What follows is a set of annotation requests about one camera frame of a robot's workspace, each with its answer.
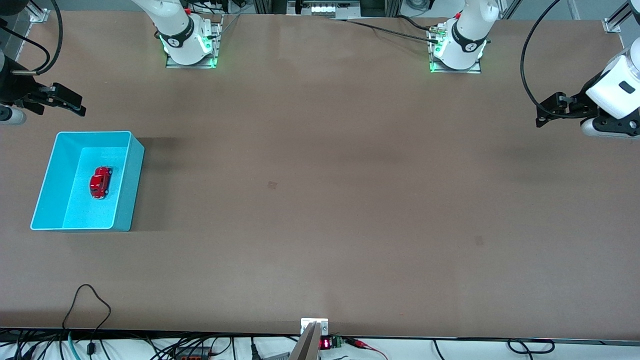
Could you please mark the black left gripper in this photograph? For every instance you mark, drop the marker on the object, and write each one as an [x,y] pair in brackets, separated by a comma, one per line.
[579,103]

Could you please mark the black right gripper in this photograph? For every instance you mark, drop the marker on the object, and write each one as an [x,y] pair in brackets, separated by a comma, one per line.
[16,88]

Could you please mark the red beetle toy car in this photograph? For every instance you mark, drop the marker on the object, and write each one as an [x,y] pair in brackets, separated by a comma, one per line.
[100,182]

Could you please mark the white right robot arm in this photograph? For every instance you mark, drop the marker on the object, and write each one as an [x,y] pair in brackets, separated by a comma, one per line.
[177,25]

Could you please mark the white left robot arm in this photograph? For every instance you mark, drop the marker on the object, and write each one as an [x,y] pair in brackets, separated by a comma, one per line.
[617,85]

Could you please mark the blue plastic box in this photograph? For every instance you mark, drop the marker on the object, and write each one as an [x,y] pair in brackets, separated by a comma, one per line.
[75,210]

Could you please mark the lit white device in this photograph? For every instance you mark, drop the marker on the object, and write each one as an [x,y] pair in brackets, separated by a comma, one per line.
[334,7]

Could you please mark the orange power strip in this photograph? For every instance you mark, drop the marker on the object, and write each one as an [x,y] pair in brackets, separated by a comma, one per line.
[192,356]

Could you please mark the red LED display module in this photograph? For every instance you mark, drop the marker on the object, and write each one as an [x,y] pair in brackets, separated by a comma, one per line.
[326,343]

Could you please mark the aluminium frame bracket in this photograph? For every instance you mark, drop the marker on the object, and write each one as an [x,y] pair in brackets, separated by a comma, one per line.
[39,15]
[611,25]

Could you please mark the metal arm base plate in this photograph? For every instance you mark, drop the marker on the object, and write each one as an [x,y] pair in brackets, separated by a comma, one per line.
[195,66]
[460,71]

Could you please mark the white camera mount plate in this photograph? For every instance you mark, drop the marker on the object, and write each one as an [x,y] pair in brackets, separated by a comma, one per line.
[307,322]

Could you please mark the grey camera mount bar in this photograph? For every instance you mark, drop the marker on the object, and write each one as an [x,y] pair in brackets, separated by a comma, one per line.
[305,347]

